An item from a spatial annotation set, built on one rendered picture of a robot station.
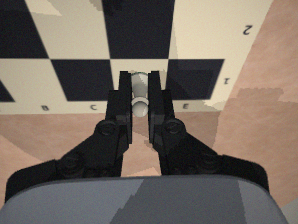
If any black and cream chessboard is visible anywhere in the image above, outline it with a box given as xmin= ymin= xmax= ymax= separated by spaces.
xmin=0 ymin=0 xmax=273 ymax=115

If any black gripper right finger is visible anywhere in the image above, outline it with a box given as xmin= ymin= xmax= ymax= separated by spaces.
xmin=147 ymin=71 xmax=270 ymax=193

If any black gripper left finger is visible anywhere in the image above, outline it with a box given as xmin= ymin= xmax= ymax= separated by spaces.
xmin=4 ymin=71 xmax=133 ymax=204

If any white pawn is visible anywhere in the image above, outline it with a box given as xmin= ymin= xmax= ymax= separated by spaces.
xmin=131 ymin=72 xmax=148 ymax=117

